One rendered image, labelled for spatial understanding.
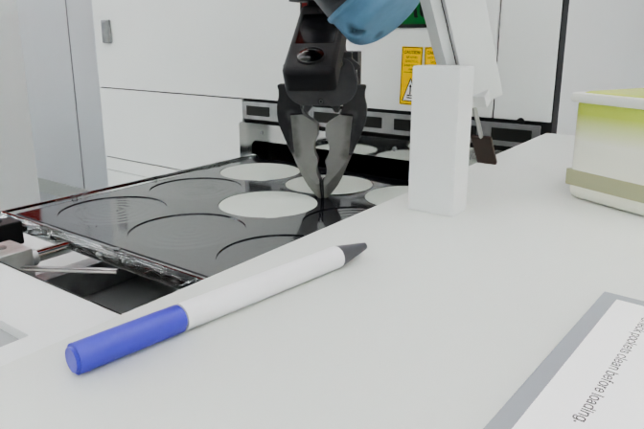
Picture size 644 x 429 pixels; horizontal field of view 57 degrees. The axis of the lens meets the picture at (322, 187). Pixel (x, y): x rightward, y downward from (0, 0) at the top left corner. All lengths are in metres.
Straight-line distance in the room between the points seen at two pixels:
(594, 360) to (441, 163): 0.17
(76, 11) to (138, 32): 2.93
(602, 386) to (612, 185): 0.21
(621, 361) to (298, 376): 0.10
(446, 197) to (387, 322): 0.14
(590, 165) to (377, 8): 0.18
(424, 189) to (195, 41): 0.68
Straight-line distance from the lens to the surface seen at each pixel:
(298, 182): 0.70
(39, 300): 0.28
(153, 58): 1.06
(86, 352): 0.20
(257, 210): 0.59
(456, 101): 0.34
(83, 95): 4.03
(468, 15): 0.35
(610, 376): 0.20
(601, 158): 0.40
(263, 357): 0.20
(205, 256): 0.47
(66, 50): 4.14
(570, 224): 0.36
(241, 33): 0.91
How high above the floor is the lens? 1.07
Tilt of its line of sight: 14 degrees down
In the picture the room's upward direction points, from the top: straight up
